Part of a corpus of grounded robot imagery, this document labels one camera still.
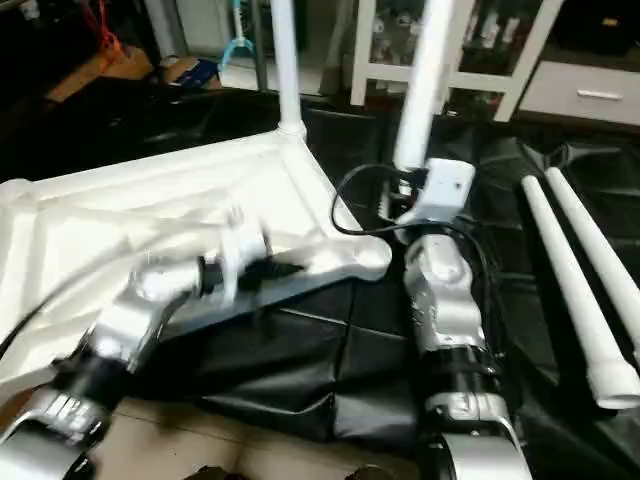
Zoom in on white plastic table top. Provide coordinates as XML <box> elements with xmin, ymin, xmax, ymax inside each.
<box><xmin>0</xmin><ymin>128</ymin><xmax>394</xmax><ymax>398</ymax></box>

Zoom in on white plastic table leg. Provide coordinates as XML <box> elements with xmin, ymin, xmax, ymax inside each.
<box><xmin>391</xmin><ymin>0</ymin><xmax>460</xmax><ymax>174</ymax></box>
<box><xmin>519</xmin><ymin>174</ymin><xmax>640</xmax><ymax>412</ymax></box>
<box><xmin>269</xmin><ymin>0</ymin><xmax>310</xmax><ymax>141</ymax></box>
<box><xmin>544</xmin><ymin>166</ymin><xmax>640</xmax><ymax>343</ymax></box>

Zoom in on black mat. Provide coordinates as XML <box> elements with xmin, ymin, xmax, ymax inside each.
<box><xmin>0</xmin><ymin>88</ymin><xmax>640</xmax><ymax>480</ymax></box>

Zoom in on white glass-door cabinet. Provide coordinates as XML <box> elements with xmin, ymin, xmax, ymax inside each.
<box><xmin>349</xmin><ymin>0</ymin><xmax>567</xmax><ymax>124</ymax></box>

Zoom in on blue box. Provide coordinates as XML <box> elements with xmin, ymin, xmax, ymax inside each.
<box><xmin>173</xmin><ymin>57</ymin><xmax>223</xmax><ymax>91</ymax></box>

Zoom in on dark metal stand pole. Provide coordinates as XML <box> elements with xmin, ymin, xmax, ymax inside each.
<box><xmin>254</xmin><ymin>0</ymin><xmax>271</xmax><ymax>93</ymax></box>

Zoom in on white drawer unit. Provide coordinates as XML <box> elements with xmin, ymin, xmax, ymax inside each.
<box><xmin>519</xmin><ymin>61</ymin><xmax>640</xmax><ymax>127</ymax></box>

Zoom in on teal and white pole tool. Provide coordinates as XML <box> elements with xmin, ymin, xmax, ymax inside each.
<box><xmin>219</xmin><ymin>0</ymin><xmax>258</xmax><ymax>73</ymax></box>

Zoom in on grey metal stand pole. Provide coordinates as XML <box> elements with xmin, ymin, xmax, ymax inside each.
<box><xmin>148</xmin><ymin>0</ymin><xmax>188</xmax><ymax>63</ymax></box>

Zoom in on red cables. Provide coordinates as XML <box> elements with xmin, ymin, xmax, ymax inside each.
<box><xmin>83</xmin><ymin>0</ymin><xmax>128</xmax><ymax>63</ymax></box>

